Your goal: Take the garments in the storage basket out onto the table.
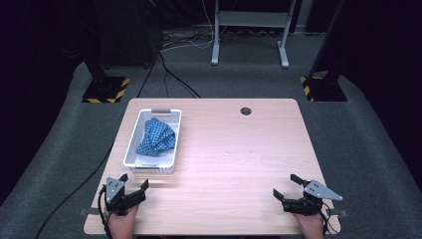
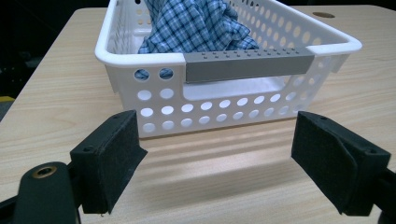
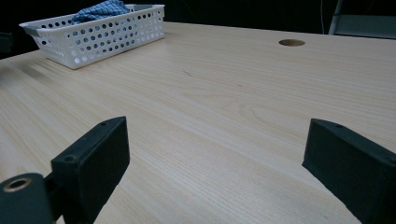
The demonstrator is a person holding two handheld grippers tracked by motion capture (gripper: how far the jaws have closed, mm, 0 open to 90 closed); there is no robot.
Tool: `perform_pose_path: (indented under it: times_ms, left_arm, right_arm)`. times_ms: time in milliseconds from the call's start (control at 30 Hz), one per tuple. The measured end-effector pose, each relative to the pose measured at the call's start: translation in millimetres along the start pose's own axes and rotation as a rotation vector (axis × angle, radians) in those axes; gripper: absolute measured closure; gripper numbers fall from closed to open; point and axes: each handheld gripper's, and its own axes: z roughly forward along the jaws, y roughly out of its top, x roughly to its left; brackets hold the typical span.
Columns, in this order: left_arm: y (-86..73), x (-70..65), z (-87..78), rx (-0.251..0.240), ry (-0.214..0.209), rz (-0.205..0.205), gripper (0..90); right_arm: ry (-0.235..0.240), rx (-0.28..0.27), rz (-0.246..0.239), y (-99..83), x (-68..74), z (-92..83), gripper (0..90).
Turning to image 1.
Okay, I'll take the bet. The person's right hand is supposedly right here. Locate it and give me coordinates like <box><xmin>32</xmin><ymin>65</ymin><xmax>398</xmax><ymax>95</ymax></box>
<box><xmin>293</xmin><ymin>211</ymin><xmax>325</xmax><ymax>239</ymax></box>

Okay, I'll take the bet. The blue checked cloth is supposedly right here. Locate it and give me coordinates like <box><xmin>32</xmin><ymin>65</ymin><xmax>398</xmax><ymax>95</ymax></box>
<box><xmin>135</xmin><ymin>117</ymin><xmax>177</xmax><ymax>157</ymax></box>

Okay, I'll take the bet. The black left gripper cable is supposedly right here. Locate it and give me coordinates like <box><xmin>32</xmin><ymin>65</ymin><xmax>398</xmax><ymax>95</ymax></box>
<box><xmin>97</xmin><ymin>184</ymin><xmax>113</xmax><ymax>239</ymax></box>

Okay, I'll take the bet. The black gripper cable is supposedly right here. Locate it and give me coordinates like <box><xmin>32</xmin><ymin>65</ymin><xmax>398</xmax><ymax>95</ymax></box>
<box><xmin>318</xmin><ymin>201</ymin><xmax>334</xmax><ymax>235</ymax></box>
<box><xmin>97</xmin><ymin>184</ymin><xmax>113</xmax><ymax>239</ymax></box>

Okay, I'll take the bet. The white metal stand frame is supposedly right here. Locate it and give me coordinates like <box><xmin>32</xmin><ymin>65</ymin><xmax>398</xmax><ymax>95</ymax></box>
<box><xmin>210</xmin><ymin>0</ymin><xmax>298</xmax><ymax>70</ymax></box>

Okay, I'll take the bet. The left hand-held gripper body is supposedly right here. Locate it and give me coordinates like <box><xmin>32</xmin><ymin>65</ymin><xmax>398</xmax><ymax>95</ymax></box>
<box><xmin>105</xmin><ymin>176</ymin><xmax>147</xmax><ymax>216</ymax></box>

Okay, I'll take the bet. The black floor cable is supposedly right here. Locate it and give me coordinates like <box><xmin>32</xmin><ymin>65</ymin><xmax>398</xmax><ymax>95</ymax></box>
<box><xmin>34</xmin><ymin>144</ymin><xmax>114</xmax><ymax>239</ymax></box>

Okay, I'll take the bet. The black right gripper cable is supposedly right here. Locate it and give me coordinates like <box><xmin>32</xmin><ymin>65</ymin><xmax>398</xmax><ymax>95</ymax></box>
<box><xmin>318</xmin><ymin>201</ymin><xmax>334</xmax><ymax>235</ymax></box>

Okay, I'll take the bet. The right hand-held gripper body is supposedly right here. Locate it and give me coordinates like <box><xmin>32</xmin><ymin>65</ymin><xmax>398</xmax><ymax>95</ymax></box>
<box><xmin>282</xmin><ymin>179</ymin><xmax>344</xmax><ymax>217</ymax></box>

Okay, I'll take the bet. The white plastic basket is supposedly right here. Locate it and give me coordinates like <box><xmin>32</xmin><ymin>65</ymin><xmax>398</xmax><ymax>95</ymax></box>
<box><xmin>122</xmin><ymin>108</ymin><xmax>183</xmax><ymax>175</ymax></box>

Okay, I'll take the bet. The bundle of floor cables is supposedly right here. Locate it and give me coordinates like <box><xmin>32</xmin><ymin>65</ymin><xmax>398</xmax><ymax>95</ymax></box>
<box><xmin>136</xmin><ymin>29</ymin><xmax>233</xmax><ymax>100</ymax></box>

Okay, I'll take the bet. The black stand with striped base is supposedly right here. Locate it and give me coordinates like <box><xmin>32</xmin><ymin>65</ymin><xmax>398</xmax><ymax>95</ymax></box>
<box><xmin>299</xmin><ymin>0</ymin><xmax>348</xmax><ymax>103</ymax></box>
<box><xmin>78</xmin><ymin>33</ymin><xmax>131</xmax><ymax>105</ymax></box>

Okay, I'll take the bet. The grey table bracket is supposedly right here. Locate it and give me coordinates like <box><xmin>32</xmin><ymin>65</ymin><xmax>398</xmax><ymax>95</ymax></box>
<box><xmin>78</xmin><ymin>208</ymin><xmax>102</xmax><ymax>217</ymax></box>
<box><xmin>326</xmin><ymin>208</ymin><xmax>350</xmax><ymax>219</ymax></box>

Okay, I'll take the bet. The person's left hand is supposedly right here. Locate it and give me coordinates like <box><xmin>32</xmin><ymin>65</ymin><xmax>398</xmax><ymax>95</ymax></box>
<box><xmin>106</xmin><ymin>204</ymin><xmax>139</xmax><ymax>239</ymax></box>

